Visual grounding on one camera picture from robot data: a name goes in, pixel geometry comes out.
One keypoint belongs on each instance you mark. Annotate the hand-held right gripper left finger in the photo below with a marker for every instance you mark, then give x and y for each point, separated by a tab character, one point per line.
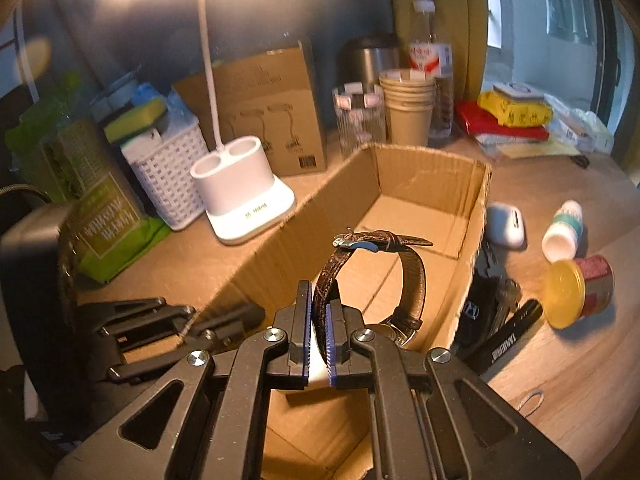
303	325

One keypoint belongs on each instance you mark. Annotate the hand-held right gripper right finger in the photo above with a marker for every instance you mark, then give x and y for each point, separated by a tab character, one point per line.
331	335

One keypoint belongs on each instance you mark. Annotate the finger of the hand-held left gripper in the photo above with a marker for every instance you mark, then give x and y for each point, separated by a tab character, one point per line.
150	312
225	327

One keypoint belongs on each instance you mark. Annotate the black car key bunch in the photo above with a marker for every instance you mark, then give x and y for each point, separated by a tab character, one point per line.
475	315

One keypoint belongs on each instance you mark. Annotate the cardboard box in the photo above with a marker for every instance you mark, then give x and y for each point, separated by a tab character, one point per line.
415	185

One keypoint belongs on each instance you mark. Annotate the white charger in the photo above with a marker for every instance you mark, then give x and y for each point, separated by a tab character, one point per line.
505	225

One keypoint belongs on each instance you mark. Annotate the yellow lid can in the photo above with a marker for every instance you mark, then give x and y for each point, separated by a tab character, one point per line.
567	295

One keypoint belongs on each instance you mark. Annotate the white pill bottle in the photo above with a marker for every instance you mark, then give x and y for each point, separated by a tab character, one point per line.
565	232

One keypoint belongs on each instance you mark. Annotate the green cloth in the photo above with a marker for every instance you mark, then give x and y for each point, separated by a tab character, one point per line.
105	230

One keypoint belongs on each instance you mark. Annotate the white desk lamp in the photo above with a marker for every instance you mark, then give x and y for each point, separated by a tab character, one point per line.
240	200

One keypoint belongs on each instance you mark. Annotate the white plastic woven basket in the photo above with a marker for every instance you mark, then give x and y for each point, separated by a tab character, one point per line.
165	180

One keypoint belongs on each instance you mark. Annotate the white paper pack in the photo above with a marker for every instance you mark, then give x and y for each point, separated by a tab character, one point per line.
142	141

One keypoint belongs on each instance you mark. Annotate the black marker pen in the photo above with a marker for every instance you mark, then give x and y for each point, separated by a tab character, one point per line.
510	335

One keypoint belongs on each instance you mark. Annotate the yellow green sponge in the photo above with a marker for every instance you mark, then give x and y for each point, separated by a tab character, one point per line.
135	120

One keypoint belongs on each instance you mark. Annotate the patterned glass cup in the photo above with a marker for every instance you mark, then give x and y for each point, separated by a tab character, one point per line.
360	130

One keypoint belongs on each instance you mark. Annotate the blue plastic bag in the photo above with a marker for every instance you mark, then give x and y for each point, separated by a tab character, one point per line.
175	105

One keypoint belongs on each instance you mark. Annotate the grey lidded container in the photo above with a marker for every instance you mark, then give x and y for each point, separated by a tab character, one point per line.
112	92

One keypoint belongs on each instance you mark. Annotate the printed cardboard lamp package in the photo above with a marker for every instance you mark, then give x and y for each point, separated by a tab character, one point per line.
270	110

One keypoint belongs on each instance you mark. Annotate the stack of paper cups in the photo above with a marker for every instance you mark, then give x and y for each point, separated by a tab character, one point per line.
410	120

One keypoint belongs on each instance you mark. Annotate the red packet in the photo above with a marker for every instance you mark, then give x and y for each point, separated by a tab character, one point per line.
475	120

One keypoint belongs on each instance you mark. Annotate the clear plastic water bottle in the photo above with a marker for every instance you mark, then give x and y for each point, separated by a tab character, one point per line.
442	100

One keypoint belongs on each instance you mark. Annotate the steel thermos mug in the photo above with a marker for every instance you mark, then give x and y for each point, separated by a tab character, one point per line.
370	65

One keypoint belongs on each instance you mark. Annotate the yellow paper envelope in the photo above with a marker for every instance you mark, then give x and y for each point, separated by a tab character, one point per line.
540	150

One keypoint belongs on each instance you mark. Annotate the yellow packet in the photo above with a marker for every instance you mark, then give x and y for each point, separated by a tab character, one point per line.
515	114

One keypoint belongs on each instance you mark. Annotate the small black clip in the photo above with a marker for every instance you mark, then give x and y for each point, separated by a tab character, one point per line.
580	160

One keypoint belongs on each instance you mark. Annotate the small white device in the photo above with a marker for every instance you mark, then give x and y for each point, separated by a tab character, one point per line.
517	91

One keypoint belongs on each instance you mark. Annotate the white tissue packet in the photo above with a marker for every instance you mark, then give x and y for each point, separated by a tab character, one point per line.
585	130

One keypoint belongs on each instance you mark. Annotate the hanging grey garment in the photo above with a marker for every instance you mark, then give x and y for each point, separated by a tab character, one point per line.
567	0

